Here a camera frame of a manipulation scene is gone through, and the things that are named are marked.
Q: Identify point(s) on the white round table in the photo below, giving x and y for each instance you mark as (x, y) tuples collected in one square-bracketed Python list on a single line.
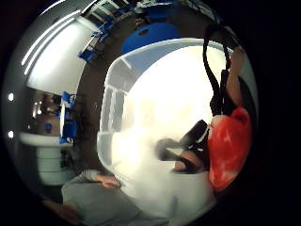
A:
[(47, 150)]

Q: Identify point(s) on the red soft toy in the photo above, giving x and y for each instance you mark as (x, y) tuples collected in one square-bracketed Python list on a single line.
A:
[(230, 150)]

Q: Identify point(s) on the clear plastic storage box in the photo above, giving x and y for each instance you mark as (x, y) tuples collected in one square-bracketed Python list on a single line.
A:
[(163, 103)]

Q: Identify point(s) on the long ceiling light strip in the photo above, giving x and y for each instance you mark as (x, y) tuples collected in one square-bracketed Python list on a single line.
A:
[(47, 47), (47, 33)]

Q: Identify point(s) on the row of blue chairs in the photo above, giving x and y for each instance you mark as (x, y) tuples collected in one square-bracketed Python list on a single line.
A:
[(95, 37)]

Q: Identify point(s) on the round ceiling spot lamp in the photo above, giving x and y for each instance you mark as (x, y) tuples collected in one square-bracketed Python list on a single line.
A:
[(11, 96), (11, 134)]

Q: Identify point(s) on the large blue chair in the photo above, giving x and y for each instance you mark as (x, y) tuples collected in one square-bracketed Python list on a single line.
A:
[(150, 36)]

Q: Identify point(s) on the the person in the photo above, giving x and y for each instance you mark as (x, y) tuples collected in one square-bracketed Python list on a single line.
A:
[(100, 204)]

